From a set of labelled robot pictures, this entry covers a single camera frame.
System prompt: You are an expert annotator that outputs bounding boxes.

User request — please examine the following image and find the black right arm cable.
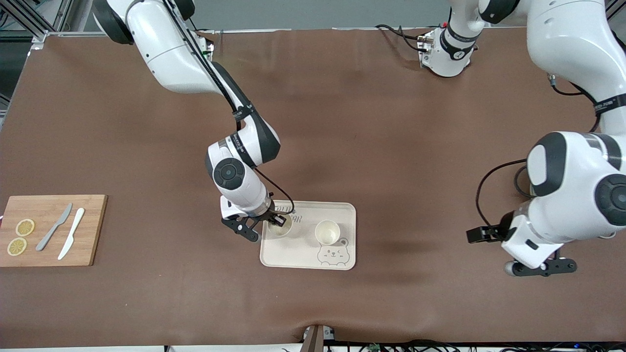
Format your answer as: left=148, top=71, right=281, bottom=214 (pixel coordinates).
left=166, top=0, right=295, bottom=216

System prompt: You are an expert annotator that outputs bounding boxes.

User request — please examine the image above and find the grey plastic knife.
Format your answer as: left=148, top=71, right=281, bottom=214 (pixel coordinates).
left=35, top=202, right=73, bottom=252

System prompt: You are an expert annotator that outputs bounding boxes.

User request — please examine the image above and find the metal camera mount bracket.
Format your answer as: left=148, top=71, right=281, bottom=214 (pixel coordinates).
left=302, top=324, right=336, bottom=352

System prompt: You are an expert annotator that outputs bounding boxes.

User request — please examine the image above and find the cream tray with bear print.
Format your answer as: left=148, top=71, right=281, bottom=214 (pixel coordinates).
left=259, top=200, right=357, bottom=271

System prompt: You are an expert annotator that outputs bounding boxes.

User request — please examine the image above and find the arm base connector panel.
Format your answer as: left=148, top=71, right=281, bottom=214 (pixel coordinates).
left=198, top=33, right=215, bottom=62
left=419, top=32, right=437, bottom=66

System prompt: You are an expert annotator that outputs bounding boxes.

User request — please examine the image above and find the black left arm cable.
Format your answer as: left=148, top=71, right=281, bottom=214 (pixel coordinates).
left=477, top=73, right=626, bottom=230

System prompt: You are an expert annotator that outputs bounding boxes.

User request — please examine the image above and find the black base cable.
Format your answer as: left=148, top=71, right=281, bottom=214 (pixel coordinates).
left=375, top=23, right=426, bottom=52

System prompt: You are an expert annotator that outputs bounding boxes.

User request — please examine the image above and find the white plastic cup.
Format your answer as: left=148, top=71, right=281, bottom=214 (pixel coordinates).
left=267, top=214, right=294, bottom=239
left=314, top=220, right=341, bottom=246

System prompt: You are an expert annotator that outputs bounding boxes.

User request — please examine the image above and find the bamboo cutting board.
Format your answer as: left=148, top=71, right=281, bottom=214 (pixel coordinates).
left=0, top=194, right=108, bottom=267

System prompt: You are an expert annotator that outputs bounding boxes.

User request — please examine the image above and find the white plastic knife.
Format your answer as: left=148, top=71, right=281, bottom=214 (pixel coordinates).
left=57, top=207, right=86, bottom=261

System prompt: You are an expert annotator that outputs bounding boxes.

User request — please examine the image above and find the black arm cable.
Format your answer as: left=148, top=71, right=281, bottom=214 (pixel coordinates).
left=166, top=0, right=295, bottom=216
left=477, top=73, right=626, bottom=230

